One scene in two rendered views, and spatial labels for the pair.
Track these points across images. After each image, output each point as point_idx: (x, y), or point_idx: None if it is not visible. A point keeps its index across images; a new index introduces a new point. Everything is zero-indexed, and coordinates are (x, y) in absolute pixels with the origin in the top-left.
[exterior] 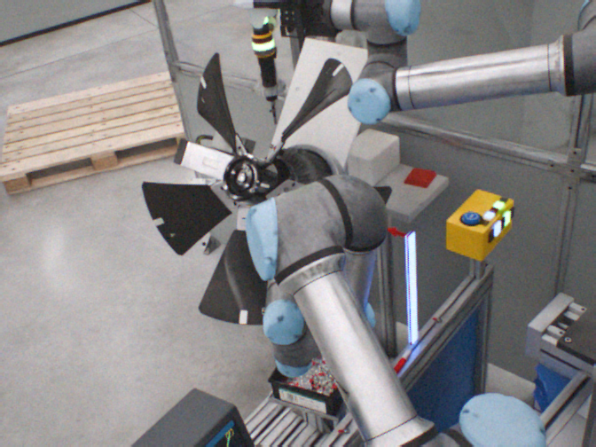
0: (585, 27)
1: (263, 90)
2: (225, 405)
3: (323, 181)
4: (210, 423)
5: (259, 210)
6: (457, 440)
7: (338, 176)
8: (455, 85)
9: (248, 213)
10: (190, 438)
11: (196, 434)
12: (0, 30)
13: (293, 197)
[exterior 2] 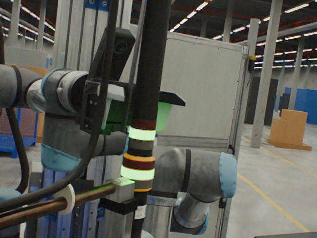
0: (21, 78)
1: (145, 233)
2: (259, 237)
3: (187, 150)
4: (268, 236)
5: (231, 154)
6: None
7: (178, 149)
8: None
9: (236, 161)
10: (279, 237)
11: (275, 236)
12: None
13: (210, 151)
